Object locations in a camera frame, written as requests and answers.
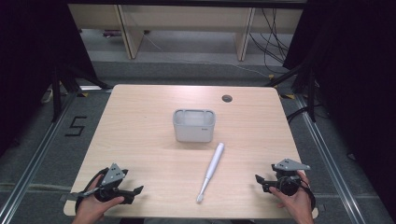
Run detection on person's right hand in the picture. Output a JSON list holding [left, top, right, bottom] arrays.
[[268, 169, 316, 224]]

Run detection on person's left hand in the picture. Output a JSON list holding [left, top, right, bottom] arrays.
[[72, 173, 126, 224]]

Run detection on black cable bundle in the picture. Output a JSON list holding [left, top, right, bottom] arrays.
[[247, 7, 291, 75]]

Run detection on metal floor rail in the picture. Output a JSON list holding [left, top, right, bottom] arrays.
[[0, 90, 79, 224], [294, 93, 361, 224]]

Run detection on black metal stand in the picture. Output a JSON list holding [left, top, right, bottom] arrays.
[[263, 57, 319, 123], [49, 61, 112, 123]]

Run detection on black floor cable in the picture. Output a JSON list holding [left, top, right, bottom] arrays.
[[285, 105, 314, 123]]

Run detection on white electric toothbrush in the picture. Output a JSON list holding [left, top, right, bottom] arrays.
[[195, 142, 226, 204]]

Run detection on pale wooden bench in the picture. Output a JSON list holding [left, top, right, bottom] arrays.
[[67, 3, 304, 63]]

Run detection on black wrist strap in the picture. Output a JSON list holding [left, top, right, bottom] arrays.
[[74, 167, 110, 213], [298, 178, 318, 215]]

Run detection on dark curtain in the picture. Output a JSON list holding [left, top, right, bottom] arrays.
[[282, 0, 396, 216], [0, 0, 98, 157]]

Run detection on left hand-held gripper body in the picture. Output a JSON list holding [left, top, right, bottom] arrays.
[[76, 162, 135, 205]]

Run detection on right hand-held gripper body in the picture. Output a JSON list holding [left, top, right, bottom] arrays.
[[271, 158, 312, 197]]

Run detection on grey plastic holder box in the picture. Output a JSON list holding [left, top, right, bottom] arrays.
[[172, 107, 217, 144]]

